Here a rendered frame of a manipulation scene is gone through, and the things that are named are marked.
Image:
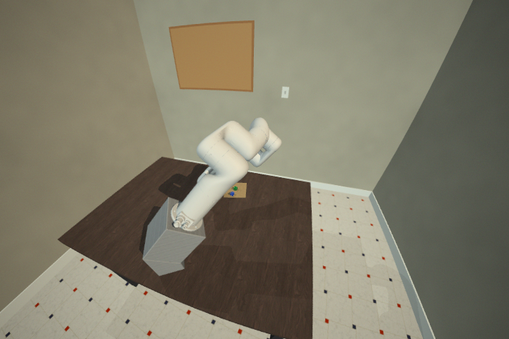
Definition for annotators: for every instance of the tan mat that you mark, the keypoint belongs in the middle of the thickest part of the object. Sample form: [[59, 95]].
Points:
[[240, 193]]

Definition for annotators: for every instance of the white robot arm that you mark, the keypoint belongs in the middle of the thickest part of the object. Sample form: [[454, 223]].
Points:
[[226, 151]]

